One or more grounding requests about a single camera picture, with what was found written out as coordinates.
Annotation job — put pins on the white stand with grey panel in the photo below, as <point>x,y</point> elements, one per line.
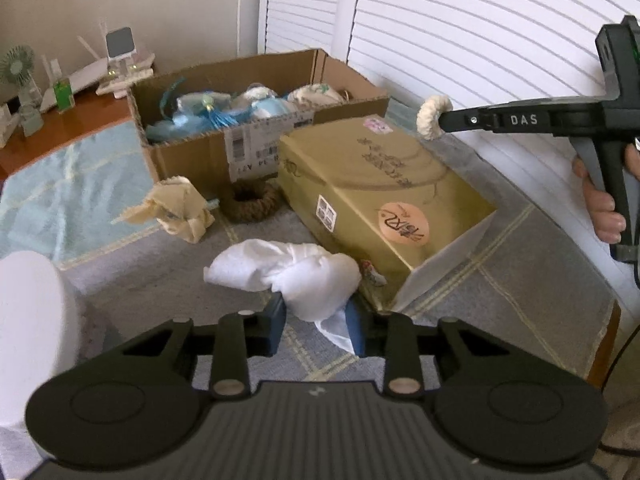
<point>119,42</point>

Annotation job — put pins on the crumpled blue cloth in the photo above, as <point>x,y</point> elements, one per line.
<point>175,127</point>

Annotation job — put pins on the white modem box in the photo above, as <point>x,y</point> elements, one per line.
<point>140,67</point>

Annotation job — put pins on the brown cardboard box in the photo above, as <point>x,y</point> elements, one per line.
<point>200,157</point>

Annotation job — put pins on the light blue checked blanket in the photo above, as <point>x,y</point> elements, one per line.
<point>75,200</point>

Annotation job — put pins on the green liquid bottle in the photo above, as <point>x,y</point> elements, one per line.
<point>63,96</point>

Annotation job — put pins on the beige cloth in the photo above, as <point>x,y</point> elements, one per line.
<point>175,205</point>

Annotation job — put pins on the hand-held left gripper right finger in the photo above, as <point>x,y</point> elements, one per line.
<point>352,331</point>

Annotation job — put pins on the white cloth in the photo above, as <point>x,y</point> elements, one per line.
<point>300,275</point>

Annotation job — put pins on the white power strip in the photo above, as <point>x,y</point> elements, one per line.
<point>7,127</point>

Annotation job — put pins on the wooden nightstand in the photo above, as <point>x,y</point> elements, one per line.
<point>75,130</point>

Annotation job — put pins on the blue ribbon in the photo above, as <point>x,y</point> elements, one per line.
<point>170,95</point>

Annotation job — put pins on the white router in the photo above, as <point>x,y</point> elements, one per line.
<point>75,85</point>

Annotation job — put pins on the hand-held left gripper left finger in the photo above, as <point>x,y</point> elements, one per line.
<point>275,325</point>

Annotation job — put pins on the small green desk fan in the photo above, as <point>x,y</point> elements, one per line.
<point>17,67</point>

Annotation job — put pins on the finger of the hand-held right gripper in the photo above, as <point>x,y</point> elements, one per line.
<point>495,117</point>

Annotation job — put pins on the blue tassel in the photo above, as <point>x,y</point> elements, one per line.
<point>222,115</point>

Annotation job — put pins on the cream patterned cloth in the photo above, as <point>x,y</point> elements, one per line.
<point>317,94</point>

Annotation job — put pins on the small patterned pouch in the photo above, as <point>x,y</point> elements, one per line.
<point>371,272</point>

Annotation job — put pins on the white louvered wardrobe door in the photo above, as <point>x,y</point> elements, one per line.
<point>475,35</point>
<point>305,5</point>

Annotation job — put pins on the white paper roll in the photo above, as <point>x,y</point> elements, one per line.
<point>35,320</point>

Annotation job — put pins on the gold cardboard box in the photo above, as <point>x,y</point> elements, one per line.
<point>370,185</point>

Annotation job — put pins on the blue face mask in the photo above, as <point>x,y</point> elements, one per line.
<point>272,108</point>

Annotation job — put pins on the person's right hand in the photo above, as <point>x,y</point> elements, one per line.
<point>600,210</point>

